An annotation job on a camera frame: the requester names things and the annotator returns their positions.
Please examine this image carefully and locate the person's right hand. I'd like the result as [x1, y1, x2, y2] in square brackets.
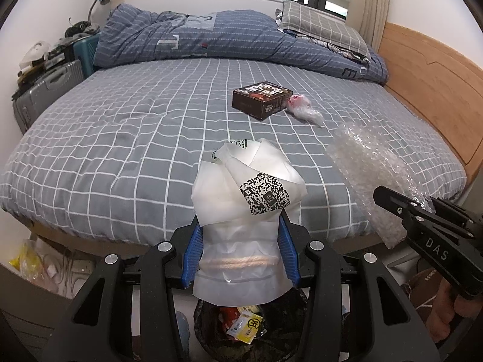
[424, 281, 483, 348]

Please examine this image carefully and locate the clear bubble wrap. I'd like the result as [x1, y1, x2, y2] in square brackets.
[326, 122, 434, 249]

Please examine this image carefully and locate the grey checked pillow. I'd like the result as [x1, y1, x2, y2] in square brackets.
[275, 0, 372, 59]

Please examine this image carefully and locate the translucent white drawstring pouch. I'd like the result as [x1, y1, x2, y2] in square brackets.
[190, 138, 307, 306]

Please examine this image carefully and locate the blue striped duvet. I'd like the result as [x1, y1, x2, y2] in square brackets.
[92, 3, 389, 85]

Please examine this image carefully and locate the clear plastic wrapper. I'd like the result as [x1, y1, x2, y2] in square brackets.
[285, 94, 325, 127]

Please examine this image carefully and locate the brown chocolate box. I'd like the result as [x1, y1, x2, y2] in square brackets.
[231, 82, 294, 121]

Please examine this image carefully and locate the grey board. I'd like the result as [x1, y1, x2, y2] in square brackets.
[0, 264, 74, 362]

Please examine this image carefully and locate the wooden headboard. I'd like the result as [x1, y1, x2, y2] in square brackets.
[377, 22, 483, 185]

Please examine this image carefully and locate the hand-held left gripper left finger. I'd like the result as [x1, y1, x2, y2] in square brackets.
[49, 223, 204, 362]

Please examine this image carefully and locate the yellow snack packet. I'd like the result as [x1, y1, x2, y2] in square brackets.
[226, 309, 267, 344]

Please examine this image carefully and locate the teal suitcase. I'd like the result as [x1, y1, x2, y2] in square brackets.
[72, 33, 101, 80]

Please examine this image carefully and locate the grey suitcase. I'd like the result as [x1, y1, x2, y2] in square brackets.
[11, 59, 84, 134]

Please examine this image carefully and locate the pile of dark items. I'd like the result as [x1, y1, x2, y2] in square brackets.
[45, 17, 101, 68]

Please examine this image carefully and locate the yellow plastic bag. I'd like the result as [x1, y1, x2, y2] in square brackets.
[8, 239, 40, 281]

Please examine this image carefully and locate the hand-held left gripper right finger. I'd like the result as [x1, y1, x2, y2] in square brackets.
[277, 213, 442, 362]

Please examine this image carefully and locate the bin with black bag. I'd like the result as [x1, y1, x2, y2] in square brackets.
[193, 288, 308, 362]

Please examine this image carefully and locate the red plastic wrapper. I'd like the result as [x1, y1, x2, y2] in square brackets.
[219, 306, 242, 332]

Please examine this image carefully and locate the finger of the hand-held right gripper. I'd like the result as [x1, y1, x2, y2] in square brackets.
[373, 186, 440, 231]
[430, 196, 483, 236]

